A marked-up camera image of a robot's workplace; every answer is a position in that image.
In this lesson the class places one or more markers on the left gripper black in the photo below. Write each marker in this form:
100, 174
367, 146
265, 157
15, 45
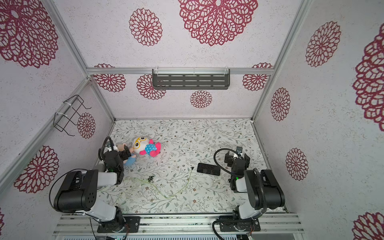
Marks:
125, 155

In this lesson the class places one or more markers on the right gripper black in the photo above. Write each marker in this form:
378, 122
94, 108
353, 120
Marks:
236, 157

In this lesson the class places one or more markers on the black smartphone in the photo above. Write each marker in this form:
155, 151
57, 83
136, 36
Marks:
208, 169

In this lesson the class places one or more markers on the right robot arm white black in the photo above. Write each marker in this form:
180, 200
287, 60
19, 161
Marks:
262, 189

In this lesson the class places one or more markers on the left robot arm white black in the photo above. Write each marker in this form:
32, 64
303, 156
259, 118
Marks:
78, 192

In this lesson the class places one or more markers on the pink pig plush toy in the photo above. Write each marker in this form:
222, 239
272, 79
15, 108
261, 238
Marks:
122, 147

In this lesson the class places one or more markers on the penguin plush toy with glasses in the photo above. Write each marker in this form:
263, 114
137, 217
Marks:
145, 146

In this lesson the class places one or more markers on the black wire wall rack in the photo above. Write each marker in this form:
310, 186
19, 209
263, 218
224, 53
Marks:
65, 116

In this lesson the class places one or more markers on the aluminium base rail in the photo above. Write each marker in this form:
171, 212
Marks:
184, 224

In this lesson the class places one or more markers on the grey metal wall shelf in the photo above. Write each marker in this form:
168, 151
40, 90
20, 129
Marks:
191, 79

